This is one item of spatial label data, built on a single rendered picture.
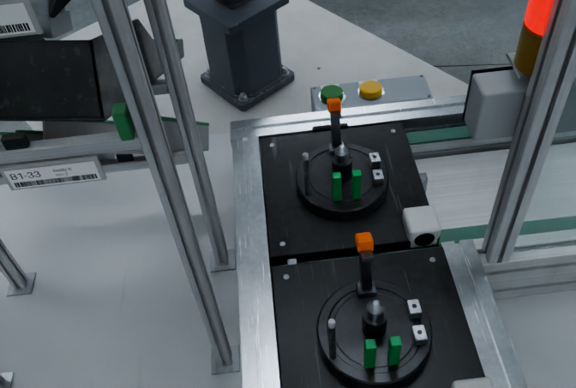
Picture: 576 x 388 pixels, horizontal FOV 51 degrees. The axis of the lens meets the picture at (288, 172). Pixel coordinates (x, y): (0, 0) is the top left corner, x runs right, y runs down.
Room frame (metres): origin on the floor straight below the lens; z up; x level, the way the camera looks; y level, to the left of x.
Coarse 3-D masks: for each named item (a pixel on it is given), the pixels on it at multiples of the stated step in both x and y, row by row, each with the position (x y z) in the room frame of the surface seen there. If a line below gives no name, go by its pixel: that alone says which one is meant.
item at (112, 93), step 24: (0, 48) 0.46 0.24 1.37; (24, 48) 0.46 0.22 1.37; (48, 48) 0.45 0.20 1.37; (72, 48) 0.45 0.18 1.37; (96, 48) 0.45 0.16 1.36; (144, 48) 0.55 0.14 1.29; (0, 72) 0.45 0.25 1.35; (24, 72) 0.45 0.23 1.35; (48, 72) 0.45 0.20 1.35; (72, 72) 0.44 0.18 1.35; (96, 72) 0.44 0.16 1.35; (0, 96) 0.45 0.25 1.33; (24, 96) 0.44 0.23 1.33; (48, 96) 0.44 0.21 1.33; (72, 96) 0.43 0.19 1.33; (96, 96) 0.43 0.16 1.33; (120, 96) 0.46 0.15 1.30; (0, 120) 0.44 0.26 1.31; (24, 120) 0.43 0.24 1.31; (48, 120) 0.43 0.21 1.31; (72, 120) 0.43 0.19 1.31; (96, 120) 0.42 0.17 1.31
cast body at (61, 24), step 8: (32, 0) 0.76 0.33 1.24; (40, 0) 0.76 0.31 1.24; (48, 0) 0.76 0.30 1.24; (40, 8) 0.76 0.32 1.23; (48, 8) 0.76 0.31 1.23; (64, 8) 0.79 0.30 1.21; (40, 16) 0.75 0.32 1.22; (48, 16) 0.75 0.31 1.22; (56, 16) 0.76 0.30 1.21; (64, 16) 0.78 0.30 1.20; (40, 24) 0.74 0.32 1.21; (48, 24) 0.74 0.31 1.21; (56, 24) 0.75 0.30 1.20; (64, 24) 0.77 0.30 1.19; (48, 32) 0.74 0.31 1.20; (56, 32) 0.75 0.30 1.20; (64, 32) 0.77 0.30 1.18
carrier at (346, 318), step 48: (288, 288) 0.43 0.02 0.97; (336, 288) 0.43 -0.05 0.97; (384, 288) 0.41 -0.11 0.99; (432, 288) 0.41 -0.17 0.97; (288, 336) 0.36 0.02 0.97; (336, 336) 0.35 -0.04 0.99; (384, 336) 0.34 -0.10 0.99; (432, 336) 0.34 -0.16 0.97; (288, 384) 0.30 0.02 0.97; (336, 384) 0.30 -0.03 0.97; (384, 384) 0.28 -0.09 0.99; (432, 384) 0.28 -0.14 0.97; (480, 384) 0.27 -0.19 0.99
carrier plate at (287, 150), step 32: (352, 128) 0.72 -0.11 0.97; (384, 128) 0.72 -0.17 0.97; (288, 160) 0.67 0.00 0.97; (384, 160) 0.65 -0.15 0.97; (288, 192) 0.60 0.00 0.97; (416, 192) 0.58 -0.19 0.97; (288, 224) 0.54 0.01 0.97; (320, 224) 0.53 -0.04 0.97; (352, 224) 0.53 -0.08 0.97; (384, 224) 0.52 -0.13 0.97; (288, 256) 0.49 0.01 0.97; (320, 256) 0.49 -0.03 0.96
